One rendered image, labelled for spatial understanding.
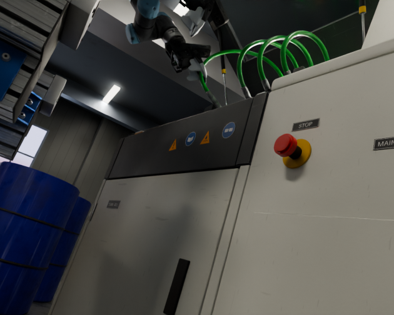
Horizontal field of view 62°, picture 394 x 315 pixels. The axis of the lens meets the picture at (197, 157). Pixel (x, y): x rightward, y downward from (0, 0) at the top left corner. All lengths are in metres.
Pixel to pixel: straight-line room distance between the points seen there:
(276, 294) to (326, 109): 0.29
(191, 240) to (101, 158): 7.36
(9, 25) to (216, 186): 0.43
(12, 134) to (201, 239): 0.61
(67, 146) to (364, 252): 8.03
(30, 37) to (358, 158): 0.49
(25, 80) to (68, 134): 7.80
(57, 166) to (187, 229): 7.59
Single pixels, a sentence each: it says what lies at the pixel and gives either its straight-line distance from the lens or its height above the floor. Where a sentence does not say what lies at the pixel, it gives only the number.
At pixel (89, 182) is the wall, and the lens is 7.84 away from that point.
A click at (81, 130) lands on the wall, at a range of 8.44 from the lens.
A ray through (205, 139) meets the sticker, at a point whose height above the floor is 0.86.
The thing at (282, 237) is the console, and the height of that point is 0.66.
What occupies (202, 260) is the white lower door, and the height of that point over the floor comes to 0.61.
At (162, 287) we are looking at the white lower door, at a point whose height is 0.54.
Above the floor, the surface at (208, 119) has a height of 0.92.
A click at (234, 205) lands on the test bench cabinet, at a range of 0.59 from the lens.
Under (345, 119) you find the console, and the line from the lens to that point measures 0.53.
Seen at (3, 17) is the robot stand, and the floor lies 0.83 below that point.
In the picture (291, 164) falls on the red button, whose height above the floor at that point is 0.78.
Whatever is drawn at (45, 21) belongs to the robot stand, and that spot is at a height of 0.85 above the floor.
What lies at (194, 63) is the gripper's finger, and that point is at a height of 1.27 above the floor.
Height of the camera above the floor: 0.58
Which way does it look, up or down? 19 degrees up
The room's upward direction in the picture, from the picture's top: 18 degrees clockwise
